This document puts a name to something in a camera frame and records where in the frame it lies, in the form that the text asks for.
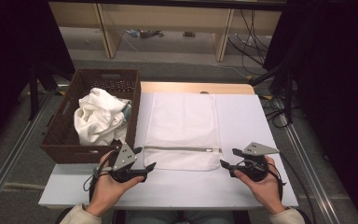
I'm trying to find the brown woven basket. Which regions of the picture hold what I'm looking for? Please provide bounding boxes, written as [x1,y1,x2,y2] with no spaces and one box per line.
[40,68,142,165]

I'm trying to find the white printed garment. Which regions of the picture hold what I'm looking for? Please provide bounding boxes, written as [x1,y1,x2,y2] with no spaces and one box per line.
[73,87,132,147]

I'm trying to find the person's right hand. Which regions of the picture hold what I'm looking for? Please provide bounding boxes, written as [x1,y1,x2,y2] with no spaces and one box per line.
[234,156,287,216]

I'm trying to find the left hand-held gripper black cable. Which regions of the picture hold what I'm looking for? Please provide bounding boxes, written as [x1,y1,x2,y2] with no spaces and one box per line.
[82,150,119,202]

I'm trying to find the coiled black floor cables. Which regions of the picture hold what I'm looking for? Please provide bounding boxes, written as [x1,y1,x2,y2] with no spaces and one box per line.
[260,94,293,129]

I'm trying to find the light wooden shelf unit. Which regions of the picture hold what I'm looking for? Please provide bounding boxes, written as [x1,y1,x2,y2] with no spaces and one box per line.
[48,1,282,63]

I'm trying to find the white mesh laundry bag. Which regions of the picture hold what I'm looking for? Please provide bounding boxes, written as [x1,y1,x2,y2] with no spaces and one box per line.
[143,91,223,172]

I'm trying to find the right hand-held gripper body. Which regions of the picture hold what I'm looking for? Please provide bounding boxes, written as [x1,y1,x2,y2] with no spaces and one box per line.
[232,142,281,183]

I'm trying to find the long black floor cable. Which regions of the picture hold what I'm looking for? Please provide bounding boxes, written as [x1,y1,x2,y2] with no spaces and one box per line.
[279,151,317,224]

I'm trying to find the hanging black cables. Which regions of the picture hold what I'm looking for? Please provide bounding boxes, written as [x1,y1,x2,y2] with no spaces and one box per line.
[227,8,271,76]

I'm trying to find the person's left hand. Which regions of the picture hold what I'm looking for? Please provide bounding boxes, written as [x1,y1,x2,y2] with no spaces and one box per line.
[86,151,145,217]

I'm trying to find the person's legs in blue jeans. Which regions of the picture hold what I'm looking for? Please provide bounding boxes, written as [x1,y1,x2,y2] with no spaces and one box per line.
[127,210,236,224]

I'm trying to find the dark curtain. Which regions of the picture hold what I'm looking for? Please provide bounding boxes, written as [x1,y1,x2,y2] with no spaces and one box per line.
[264,0,358,224]
[0,0,76,157]

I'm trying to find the aluminium floor rail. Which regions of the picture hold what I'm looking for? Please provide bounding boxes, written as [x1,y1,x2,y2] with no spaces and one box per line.
[274,99,343,224]
[0,92,57,216]

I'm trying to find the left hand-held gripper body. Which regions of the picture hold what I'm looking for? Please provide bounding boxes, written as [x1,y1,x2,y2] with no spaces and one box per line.
[107,142,145,184]

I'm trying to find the black metal stand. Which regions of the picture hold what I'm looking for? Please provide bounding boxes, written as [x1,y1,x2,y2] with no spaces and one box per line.
[27,62,76,121]
[250,55,296,124]

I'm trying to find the blue and black cable bundle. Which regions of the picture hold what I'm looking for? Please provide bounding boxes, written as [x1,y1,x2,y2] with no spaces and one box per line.
[124,29,165,39]

